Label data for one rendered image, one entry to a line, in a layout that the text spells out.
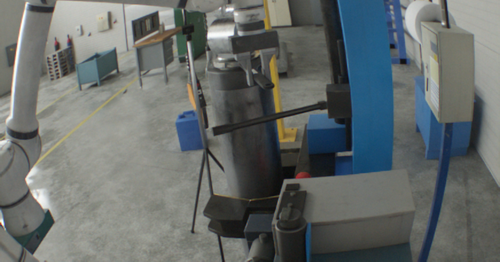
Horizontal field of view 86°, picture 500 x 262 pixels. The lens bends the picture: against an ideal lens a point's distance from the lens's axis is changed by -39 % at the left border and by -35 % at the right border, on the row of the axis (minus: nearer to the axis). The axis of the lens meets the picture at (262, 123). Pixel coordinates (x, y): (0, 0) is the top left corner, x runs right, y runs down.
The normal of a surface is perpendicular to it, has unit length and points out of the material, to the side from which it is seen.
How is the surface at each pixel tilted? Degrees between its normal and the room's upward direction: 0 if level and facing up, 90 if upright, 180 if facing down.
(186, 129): 90
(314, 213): 0
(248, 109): 90
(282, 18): 90
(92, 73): 90
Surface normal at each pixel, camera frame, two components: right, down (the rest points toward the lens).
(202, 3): 0.23, 0.42
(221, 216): -0.12, -0.92
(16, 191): 0.89, 0.07
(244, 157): -0.07, 0.39
